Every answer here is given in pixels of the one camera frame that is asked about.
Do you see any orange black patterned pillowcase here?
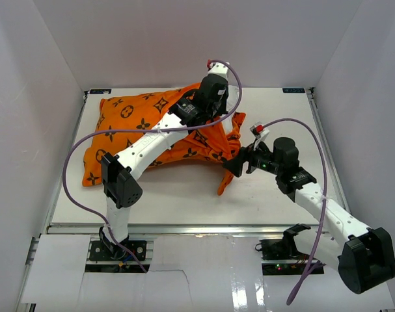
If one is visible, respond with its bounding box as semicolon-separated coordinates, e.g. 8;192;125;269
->
81;83;246;187

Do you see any left table corner label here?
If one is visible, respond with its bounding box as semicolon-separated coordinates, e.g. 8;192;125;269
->
89;88;112;94

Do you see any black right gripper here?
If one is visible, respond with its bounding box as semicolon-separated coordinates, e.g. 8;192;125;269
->
222;138;282;177

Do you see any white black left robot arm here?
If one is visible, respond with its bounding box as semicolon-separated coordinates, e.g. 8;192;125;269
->
92;73;245;259

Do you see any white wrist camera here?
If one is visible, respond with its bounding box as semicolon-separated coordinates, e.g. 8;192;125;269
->
207;60;230;80
249;122;269;152

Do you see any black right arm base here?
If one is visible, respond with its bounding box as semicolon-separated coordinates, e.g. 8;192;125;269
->
254;224;311;261

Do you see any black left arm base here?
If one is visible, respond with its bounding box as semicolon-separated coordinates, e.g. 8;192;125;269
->
88;240;147;261

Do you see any white pillow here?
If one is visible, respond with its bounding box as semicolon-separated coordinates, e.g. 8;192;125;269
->
221;85;240;135

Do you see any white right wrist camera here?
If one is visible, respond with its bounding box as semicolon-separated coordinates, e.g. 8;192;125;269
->
249;122;269;152

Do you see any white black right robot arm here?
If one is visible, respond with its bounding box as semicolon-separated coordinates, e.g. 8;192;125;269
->
234;137;395;294

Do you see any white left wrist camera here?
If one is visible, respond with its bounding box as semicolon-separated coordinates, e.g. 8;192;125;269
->
207;60;230;80

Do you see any aluminium table edge rail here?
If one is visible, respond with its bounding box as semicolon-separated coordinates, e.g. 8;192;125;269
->
47;223;328;235

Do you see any table corner label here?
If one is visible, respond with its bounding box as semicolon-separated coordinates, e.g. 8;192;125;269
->
282;88;305;94
89;88;112;94

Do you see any right table corner label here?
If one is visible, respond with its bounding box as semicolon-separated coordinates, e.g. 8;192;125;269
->
282;88;305;94

